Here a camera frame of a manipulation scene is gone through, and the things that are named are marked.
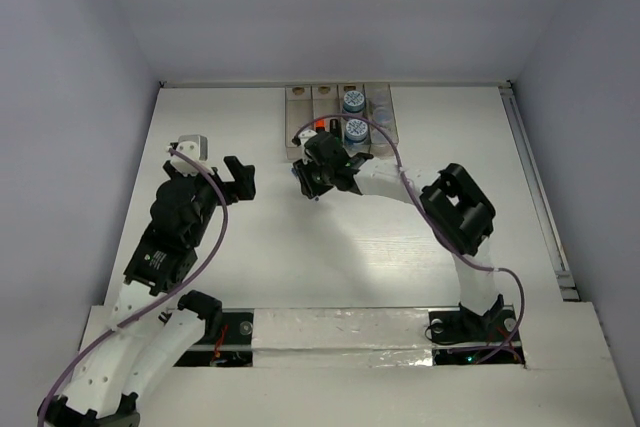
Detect clear four-compartment organizer tray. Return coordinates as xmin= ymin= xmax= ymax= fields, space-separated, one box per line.
xmin=285 ymin=82 xmax=399 ymax=161

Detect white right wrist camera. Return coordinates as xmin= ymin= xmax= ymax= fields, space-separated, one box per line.
xmin=292 ymin=129 xmax=317 ymax=147

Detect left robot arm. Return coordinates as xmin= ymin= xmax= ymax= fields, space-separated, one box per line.
xmin=37 ymin=148 xmax=256 ymax=426

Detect blue cleaning gel jar front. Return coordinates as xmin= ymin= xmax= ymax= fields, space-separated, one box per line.
xmin=343 ymin=118 xmax=369 ymax=147

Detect blue cleaning gel jar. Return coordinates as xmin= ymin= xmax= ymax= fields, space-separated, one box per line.
xmin=342 ymin=90 xmax=366 ymax=117
xmin=343 ymin=118 xmax=369 ymax=147

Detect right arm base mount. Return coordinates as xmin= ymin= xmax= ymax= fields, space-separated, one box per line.
xmin=424 ymin=307 xmax=525 ymax=366

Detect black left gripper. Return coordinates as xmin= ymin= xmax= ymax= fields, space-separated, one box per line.
xmin=168 ymin=155 xmax=254 ymax=244

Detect blue cleaning gel jar back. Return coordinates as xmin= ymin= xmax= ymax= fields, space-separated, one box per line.
xmin=342 ymin=90 xmax=366 ymax=117

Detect white foam front board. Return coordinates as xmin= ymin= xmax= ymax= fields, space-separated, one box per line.
xmin=82 ymin=301 xmax=614 ymax=427

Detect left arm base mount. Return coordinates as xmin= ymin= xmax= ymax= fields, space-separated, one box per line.
xmin=174 ymin=310 xmax=254 ymax=368

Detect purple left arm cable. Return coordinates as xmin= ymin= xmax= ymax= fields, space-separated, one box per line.
xmin=35 ymin=147 xmax=229 ymax=426

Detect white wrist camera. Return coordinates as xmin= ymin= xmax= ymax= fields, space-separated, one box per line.
xmin=163 ymin=134 xmax=215 ymax=178
xmin=292 ymin=129 xmax=317 ymax=147

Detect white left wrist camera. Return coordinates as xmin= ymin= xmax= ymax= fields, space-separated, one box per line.
xmin=163 ymin=134 xmax=215 ymax=178

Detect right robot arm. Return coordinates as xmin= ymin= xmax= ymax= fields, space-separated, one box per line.
xmin=293 ymin=130 xmax=504 ymax=339

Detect metal rail right side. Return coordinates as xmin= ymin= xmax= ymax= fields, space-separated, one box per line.
xmin=498 ymin=85 xmax=581 ymax=302

